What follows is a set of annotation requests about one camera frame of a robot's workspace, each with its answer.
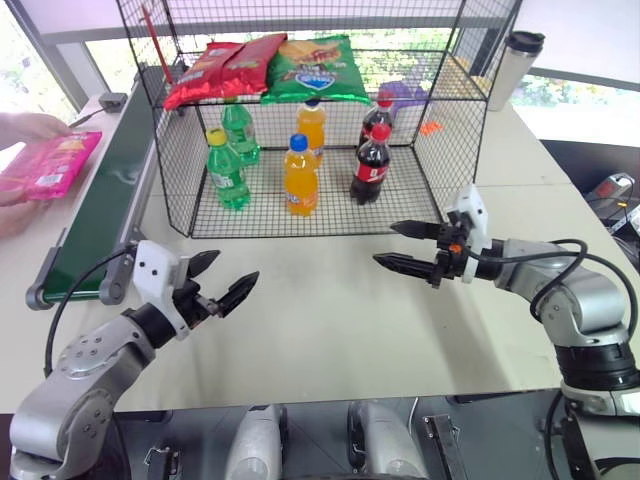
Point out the black power adapter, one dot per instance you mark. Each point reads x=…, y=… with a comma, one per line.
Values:
x=112, y=100

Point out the orange soda bottle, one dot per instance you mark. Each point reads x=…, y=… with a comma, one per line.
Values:
x=311, y=127
x=301, y=185

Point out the person's left hand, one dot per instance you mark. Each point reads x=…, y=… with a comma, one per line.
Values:
x=30, y=127

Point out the small orange object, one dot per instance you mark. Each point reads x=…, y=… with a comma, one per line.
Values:
x=431, y=128

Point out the green conveyor belt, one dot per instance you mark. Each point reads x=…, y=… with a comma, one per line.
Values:
x=120, y=165

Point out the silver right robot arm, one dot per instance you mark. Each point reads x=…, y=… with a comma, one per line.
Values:
x=590, y=300

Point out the cola bottle red cap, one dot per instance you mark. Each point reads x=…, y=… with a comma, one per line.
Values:
x=370, y=170
x=375, y=120

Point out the white tumbler black lid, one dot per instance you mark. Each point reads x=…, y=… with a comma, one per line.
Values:
x=510, y=75

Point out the grey electronic device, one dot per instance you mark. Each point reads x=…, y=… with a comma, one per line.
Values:
x=612, y=187

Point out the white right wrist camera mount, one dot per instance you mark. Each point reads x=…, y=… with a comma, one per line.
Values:
x=475, y=210

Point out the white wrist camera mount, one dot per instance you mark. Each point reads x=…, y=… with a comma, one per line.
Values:
x=152, y=270
x=475, y=210

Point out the purple snack bag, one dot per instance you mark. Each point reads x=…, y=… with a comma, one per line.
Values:
x=405, y=90

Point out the black side desk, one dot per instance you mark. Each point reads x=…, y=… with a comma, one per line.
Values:
x=575, y=165

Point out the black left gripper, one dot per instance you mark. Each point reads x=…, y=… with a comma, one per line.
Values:
x=195, y=305

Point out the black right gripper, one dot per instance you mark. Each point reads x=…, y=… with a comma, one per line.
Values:
x=450, y=250

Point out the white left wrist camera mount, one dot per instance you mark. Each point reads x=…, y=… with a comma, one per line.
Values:
x=152, y=270

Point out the red chips bag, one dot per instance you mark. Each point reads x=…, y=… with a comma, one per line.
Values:
x=195, y=80
x=255, y=60

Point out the pink chips bag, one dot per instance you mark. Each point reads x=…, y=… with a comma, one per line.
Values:
x=55, y=165

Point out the green soda bottle yellow cap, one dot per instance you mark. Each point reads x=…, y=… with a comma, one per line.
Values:
x=227, y=180

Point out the green chips bag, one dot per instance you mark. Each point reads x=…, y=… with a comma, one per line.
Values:
x=315, y=75

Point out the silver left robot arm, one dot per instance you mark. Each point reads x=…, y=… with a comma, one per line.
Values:
x=75, y=400

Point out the person's right hand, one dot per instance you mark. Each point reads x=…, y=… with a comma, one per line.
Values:
x=17, y=217

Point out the red rod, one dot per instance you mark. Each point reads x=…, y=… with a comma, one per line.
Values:
x=155, y=42

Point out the silver rounded robot leg cover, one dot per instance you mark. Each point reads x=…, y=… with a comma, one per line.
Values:
x=385, y=440
x=255, y=445

